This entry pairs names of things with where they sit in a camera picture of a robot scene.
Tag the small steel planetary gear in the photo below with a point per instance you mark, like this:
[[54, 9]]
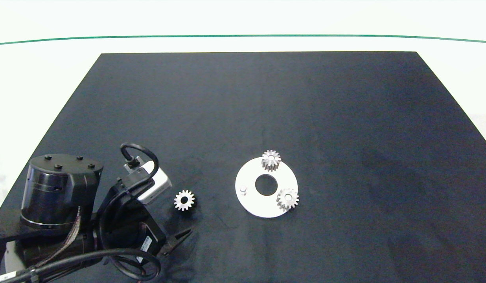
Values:
[[276, 159], [179, 201], [282, 199]]

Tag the round white carrier plate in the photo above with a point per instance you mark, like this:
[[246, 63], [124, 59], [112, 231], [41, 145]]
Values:
[[262, 207]]

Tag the dark rectangular work mat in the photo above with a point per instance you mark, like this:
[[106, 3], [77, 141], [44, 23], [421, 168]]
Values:
[[306, 98]]

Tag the silver boxy wrist camera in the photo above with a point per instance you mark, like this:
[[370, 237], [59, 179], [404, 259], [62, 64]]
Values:
[[156, 186]]

